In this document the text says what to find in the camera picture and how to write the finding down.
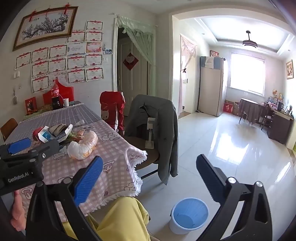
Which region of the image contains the red cardboard box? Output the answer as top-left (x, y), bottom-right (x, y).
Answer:
top-left (222, 100), bottom-right (234, 114)

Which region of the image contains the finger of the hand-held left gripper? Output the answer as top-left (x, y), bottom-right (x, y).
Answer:
top-left (0, 137), bottom-right (32, 158)
top-left (29, 139), bottom-right (60, 161)

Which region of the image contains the brown wooden chair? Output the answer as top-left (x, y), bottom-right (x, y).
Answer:
top-left (0, 118), bottom-right (18, 142)

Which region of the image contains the wall of award certificates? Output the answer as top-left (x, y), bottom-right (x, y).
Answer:
top-left (15, 20), bottom-right (104, 93)

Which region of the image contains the person's yellow trouser leg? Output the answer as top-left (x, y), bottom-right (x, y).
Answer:
top-left (62, 196), bottom-right (151, 241)

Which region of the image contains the dark wooden desk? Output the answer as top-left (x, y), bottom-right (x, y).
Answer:
top-left (267, 109), bottom-right (295, 145)

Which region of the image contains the ceiling fan lamp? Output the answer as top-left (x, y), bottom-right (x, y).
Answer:
top-left (242, 30), bottom-right (258, 50)

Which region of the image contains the grey paper bag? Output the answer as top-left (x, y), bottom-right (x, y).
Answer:
top-left (48, 124), bottom-right (70, 138)

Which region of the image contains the red snack packet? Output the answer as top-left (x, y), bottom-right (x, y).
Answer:
top-left (32, 128), bottom-right (44, 141)

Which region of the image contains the person's left hand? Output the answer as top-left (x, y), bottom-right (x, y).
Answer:
top-left (10, 190), bottom-right (26, 231)

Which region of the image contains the green door curtain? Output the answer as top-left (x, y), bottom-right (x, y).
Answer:
top-left (116, 16), bottom-right (156, 90)

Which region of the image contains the large red gift box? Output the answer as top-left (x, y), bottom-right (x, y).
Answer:
top-left (43, 80), bottom-right (74, 105)

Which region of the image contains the cola bottle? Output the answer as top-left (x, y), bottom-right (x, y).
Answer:
top-left (50, 77), bottom-right (63, 109)

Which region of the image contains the white door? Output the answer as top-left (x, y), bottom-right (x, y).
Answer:
top-left (120, 38), bottom-right (148, 105)

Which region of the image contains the red cat print jacket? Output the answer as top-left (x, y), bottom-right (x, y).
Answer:
top-left (100, 91), bottom-right (126, 132)

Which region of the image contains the pink door curtain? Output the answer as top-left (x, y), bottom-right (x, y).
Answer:
top-left (179, 34), bottom-right (197, 115)

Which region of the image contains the chair with grey jacket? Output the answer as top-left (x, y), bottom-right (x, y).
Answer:
top-left (124, 94), bottom-right (179, 185)

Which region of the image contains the chair with brown seat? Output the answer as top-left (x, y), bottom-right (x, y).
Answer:
top-left (124, 136), bottom-right (160, 179)

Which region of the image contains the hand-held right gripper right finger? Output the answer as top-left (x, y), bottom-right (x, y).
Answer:
top-left (196, 154), bottom-right (273, 241)

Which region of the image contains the round table with brown cloth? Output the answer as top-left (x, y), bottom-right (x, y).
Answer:
top-left (238, 98), bottom-right (259, 127)

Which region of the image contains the framed plum blossom painting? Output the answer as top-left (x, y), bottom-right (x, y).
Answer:
top-left (12, 6), bottom-right (79, 52)

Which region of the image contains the beige refrigerator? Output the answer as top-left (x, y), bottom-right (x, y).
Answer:
top-left (198, 56), bottom-right (228, 117)

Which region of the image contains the white plastic bag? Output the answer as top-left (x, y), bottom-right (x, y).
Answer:
top-left (68, 130), bottom-right (99, 160)

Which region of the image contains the blue waste bin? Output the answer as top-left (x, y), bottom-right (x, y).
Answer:
top-left (169, 197), bottom-right (210, 235)

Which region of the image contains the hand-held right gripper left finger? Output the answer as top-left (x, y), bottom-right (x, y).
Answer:
top-left (25, 156), bottom-right (104, 241)

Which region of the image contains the green patterned packet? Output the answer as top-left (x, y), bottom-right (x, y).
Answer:
top-left (33, 105), bottom-right (53, 114)

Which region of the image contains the grey checked tablecloth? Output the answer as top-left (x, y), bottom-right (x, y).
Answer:
top-left (5, 102), bottom-right (102, 144)

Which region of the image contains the red diamond door decoration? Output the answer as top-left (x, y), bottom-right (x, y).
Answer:
top-left (123, 52), bottom-right (139, 71)

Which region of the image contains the white and blue carton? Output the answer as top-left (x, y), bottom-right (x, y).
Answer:
top-left (38, 126), bottom-right (58, 143)

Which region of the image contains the dark wooden chair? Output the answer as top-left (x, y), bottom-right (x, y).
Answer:
top-left (259, 103), bottom-right (274, 131)

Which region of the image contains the small red box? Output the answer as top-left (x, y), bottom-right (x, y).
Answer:
top-left (25, 97), bottom-right (37, 114)

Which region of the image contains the bright window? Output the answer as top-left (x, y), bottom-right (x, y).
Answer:
top-left (230, 53), bottom-right (265, 96)

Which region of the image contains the small framed picture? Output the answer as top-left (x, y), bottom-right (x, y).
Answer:
top-left (285, 60), bottom-right (294, 80)

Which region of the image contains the white phone stand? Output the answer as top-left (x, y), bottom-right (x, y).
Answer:
top-left (144, 117), bottom-right (156, 149)

